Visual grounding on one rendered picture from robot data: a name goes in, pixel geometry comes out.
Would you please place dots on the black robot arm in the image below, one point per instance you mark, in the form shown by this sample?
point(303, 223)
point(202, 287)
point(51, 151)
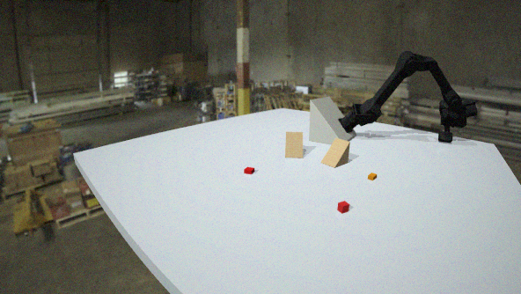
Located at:
point(407, 64)

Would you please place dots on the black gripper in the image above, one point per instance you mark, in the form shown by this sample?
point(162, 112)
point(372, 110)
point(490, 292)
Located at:
point(444, 136)

